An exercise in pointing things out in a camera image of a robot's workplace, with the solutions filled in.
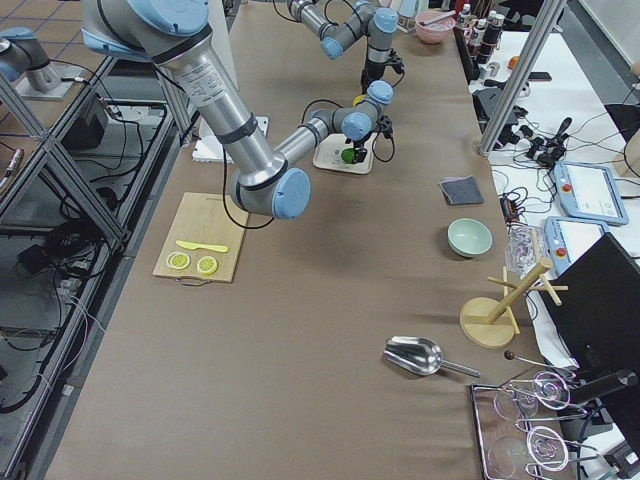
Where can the aluminium frame post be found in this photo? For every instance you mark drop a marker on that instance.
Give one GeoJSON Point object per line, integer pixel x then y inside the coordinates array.
{"type": "Point", "coordinates": [546, 20]}

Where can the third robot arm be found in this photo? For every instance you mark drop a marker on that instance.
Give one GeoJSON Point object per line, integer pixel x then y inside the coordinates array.
{"type": "Point", "coordinates": [24, 60]}

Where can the yellow plastic knife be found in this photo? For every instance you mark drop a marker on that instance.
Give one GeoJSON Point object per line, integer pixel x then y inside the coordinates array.
{"type": "Point", "coordinates": [203, 246]}

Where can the wooden cutting board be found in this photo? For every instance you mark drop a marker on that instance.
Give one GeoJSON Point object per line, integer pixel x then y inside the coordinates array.
{"type": "Point", "coordinates": [210, 219]}

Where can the black monitor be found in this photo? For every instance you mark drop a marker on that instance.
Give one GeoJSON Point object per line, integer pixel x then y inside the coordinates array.
{"type": "Point", "coordinates": [598, 320]}

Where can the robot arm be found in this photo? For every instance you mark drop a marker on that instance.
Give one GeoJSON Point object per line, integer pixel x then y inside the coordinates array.
{"type": "Point", "coordinates": [376, 24]}
{"type": "Point", "coordinates": [177, 36]}

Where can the green lime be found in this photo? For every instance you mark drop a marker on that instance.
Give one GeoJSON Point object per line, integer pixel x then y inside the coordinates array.
{"type": "Point", "coordinates": [348, 155]}

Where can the white rabbit tray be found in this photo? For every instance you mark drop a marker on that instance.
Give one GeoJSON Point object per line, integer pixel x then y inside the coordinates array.
{"type": "Point", "coordinates": [327, 156]}

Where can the pale green bowl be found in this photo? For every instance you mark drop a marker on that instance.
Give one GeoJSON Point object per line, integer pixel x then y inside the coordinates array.
{"type": "Point", "coordinates": [469, 238]}

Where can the glass rack with glasses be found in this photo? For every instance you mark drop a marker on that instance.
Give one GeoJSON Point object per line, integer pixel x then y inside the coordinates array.
{"type": "Point", "coordinates": [535, 428]}

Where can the yellow lemon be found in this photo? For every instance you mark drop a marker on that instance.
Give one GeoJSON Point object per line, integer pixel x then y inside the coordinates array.
{"type": "Point", "coordinates": [358, 99]}

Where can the grey folded cloth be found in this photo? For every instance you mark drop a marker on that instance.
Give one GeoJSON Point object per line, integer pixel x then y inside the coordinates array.
{"type": "Point", "coordinates": [459, 191]}

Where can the wooden mug tree stand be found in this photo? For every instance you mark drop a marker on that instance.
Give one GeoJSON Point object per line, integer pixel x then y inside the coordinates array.
{"type": "Point", "coordinates": [491, 323]}

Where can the pink ribbed bowl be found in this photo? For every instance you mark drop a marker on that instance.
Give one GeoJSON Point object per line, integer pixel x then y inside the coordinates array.
{"type": "Point", "coordinates": [432, 27]}

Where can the lemon slice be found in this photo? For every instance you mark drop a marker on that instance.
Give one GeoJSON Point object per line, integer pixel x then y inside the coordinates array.
{"type": "Point", "coordinates": [178, 260]}
{"type": "Point", "coordinates": [207, 265]}

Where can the metal scoop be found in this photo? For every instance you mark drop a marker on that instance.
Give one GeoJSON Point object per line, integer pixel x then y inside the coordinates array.
{"type": "Point", "coordinates": [422, 356]}

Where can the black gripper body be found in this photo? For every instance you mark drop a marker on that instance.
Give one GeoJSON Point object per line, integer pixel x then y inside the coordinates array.
{"type": "Point", "coordinates": [358, 151]}
{"type": "Point", "coordinates": [368, 68]}

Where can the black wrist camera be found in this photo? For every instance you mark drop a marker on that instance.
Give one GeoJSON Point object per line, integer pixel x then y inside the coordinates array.
{"type": "Point", "coordinates": [385, 127]}
{"type": "Point", "coordinates": [395, 62]}

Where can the teach pendant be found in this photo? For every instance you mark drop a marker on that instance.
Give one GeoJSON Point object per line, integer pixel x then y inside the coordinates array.
{"type": "Point", "coordinates": [589, 191]}
{"type": "Point", "coordinates": [569, 238]}

